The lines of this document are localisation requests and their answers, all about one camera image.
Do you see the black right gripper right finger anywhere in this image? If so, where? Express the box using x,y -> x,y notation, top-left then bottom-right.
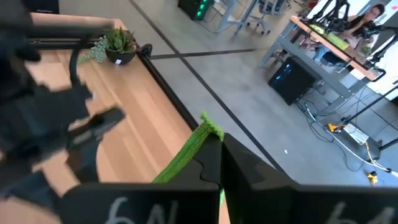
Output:
222,133 -> 398,224

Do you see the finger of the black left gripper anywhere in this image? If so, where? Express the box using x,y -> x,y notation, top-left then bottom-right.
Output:
67,139 -> 100,184
67,108 -> 127,150

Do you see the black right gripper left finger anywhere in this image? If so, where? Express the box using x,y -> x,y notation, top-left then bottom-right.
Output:
58,133 -> 223,224

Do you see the green microfiber towel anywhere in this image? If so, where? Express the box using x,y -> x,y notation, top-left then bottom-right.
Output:
152,111 -> 225,209

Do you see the potted succulent in black pot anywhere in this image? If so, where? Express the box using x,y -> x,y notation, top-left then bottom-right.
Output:
79,26 -> 137,66

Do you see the white power strip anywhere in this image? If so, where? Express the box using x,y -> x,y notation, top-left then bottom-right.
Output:
341,123 -> 370,146

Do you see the large black computer tower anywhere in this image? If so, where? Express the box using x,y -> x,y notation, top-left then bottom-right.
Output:
267,57 -> 318,106

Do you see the black stand leg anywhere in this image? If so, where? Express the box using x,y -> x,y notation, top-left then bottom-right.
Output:
341,83 -> 398,150

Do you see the background wooden-top table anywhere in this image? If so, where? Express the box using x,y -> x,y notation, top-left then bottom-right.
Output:
257,15 -> 386,108

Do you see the computer tower with green lights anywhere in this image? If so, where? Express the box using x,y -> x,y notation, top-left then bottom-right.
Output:
177,0 -> 215,21

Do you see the grey office chair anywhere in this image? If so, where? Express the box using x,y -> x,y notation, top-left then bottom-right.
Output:
245,0 -> 292,35

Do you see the person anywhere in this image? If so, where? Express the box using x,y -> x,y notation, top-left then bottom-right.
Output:
313,3 -> 386,65

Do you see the black table edge rail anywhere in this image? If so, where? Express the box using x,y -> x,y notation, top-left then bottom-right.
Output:
27,39 -> 287,175

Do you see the black rounded corner bracket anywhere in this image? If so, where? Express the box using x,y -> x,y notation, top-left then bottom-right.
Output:
138,43 -> 154,58

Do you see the grey metal desk frame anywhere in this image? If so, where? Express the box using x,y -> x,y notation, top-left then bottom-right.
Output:
214,0 -> 259,35

